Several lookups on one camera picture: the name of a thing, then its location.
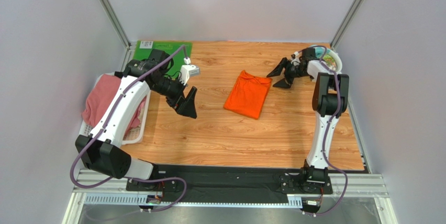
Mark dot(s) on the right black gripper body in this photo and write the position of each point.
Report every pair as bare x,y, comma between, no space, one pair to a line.
290,72

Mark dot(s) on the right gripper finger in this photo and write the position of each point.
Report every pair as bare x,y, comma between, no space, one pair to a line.
279,68
284,83

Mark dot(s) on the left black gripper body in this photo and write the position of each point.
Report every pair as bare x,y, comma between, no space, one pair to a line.
172,90

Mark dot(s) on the orange t shirt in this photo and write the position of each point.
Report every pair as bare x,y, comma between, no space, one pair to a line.
248,95

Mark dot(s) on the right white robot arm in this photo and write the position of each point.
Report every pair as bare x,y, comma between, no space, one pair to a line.
329,102

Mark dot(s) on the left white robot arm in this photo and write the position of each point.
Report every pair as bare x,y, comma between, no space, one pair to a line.
100,151

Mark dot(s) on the colourful book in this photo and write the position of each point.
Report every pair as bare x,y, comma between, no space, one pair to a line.
333,61

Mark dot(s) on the black t shirt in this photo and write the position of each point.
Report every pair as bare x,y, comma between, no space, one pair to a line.
119,75

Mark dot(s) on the white plastic basket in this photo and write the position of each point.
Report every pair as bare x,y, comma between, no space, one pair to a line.
102,96

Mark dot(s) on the pink t shirt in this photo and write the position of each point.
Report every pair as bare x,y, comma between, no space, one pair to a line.
116,105

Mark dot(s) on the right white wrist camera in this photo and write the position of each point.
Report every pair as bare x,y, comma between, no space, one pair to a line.
295,56

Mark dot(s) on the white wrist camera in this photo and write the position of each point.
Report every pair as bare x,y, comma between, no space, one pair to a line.
295,56
187,71

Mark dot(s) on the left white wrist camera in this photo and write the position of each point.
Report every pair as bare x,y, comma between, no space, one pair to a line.
187,71

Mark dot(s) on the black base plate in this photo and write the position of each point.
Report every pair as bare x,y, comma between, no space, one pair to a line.
220,184

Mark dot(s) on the aluminium frame rail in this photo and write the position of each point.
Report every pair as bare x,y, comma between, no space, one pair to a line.
94,187

